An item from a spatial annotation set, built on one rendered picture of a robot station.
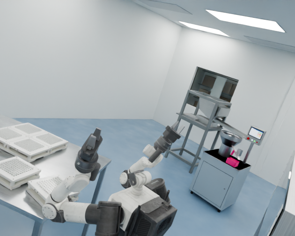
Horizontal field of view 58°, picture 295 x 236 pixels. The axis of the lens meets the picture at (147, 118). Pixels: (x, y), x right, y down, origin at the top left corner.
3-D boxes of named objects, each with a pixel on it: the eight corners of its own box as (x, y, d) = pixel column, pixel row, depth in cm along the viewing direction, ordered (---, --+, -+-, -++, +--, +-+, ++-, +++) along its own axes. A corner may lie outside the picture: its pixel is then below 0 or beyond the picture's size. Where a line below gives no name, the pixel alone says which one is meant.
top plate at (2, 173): (-15, 167, 178) (-14, 164, 178) (16, 158, 201) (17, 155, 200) (12, 183, 171) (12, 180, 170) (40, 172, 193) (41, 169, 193)
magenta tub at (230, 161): (224, 162, 407) (227, 157, 405) (228, 161, 416) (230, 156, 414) (234, 167, 397) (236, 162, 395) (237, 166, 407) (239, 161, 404)
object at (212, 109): (147, 157, 536) (172, 85, 500) (177, 152, 618) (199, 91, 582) (208, 197, 451) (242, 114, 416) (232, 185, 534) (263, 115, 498)
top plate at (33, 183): (26, 183, 175) (27, 180, 175) (58, 176, 195) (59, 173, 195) (47, 204, 162) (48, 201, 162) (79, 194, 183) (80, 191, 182)
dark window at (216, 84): (184, 103, 779) (198, 65, 753) (185, 103, 780) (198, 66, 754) (224, 120, 701) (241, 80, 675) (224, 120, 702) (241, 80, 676)
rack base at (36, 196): (25, 190, 177) (26, 187, 176) (57, 182, 197) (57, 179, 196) (46, 211, 164) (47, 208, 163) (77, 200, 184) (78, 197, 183)
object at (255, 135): (235, 160, 432) (250, 125, 417) (237, 160, 440) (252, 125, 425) (248, 167, 419) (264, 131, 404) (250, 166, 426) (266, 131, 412)
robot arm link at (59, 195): (71, 173, 129) (51, 192, 138) (58, 183, 120) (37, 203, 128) (86, 189, 129) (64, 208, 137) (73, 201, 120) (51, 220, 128)
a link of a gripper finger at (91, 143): (97, 137, 103) (93, 148, 106) (90, 134, 103) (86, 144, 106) (96, 140, 101) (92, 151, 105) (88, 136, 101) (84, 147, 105)
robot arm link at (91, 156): (74, 147, 103) (68, 166, 110) (96, 158, 103) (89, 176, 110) (87, 128, 113) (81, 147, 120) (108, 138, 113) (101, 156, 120)
